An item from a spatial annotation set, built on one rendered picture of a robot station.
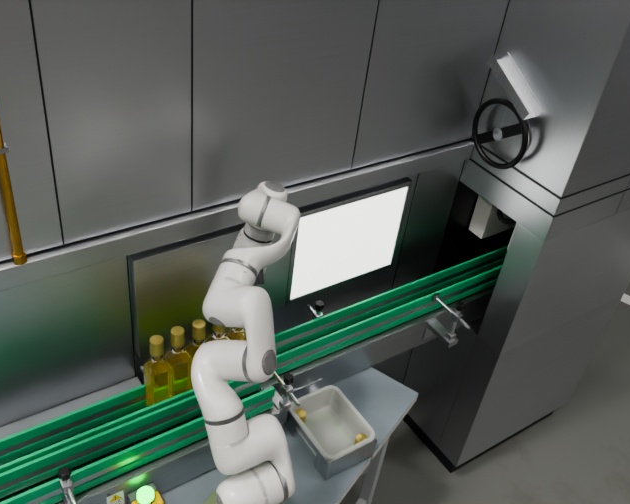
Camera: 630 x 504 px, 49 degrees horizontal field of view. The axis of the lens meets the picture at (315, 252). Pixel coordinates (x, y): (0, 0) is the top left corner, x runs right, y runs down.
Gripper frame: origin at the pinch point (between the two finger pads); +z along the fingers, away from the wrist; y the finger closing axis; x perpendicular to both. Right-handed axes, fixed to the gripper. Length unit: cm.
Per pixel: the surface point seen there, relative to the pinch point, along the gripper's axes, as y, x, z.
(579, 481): 50, 168, 85
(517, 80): -4, 78, -62
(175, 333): 0.2, -15.6, 13.4
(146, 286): -12.3, -19.3, 7.5
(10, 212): -13, -55, -15
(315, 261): -12.5, 35.3, 4.2
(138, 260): -12.3, -23.3, -0.8
